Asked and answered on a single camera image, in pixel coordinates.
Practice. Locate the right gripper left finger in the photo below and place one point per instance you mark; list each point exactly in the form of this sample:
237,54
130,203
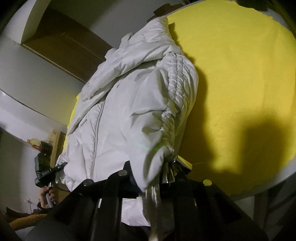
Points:
93,210

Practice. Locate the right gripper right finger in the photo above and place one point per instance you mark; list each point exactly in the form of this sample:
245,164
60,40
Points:
203,212

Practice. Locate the white puffer jacket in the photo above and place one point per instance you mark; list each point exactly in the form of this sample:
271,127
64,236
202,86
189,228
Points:
133,109

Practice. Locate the person's hand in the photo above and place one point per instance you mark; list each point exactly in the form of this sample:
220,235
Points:
47,195

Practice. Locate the wooden side cabinet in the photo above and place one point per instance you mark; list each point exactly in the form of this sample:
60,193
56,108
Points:
57,138

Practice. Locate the yellow towel mat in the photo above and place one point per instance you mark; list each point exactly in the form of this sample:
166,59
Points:
241,129

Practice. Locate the wooden wardrobe door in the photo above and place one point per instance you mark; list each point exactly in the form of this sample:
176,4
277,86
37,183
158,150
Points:
67,45

